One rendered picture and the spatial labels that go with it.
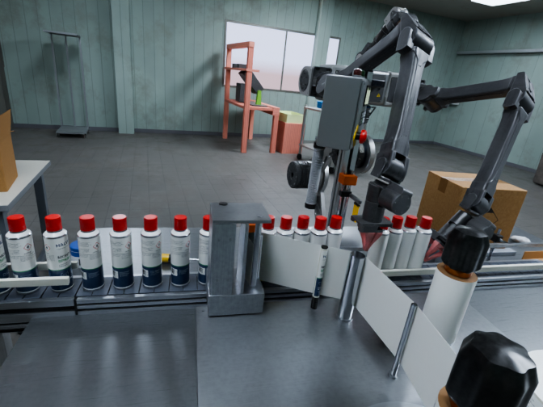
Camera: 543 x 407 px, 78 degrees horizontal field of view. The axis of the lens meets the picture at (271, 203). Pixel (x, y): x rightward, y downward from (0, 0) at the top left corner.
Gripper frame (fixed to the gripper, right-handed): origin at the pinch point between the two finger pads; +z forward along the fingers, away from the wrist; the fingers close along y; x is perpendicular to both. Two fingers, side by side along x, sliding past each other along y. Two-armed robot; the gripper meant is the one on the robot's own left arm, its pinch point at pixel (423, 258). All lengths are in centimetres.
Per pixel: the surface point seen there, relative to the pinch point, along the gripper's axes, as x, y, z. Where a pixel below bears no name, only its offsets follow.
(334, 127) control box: -56, -1, -8
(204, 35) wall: -117, -717, -79
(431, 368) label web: -30, 47, 18
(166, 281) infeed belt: -63, -1, 56
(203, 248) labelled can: -62, 2, 40
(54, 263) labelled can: -89, 2, 65
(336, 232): -34.2, 2.1, 13.1
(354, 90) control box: -60, 1, -17
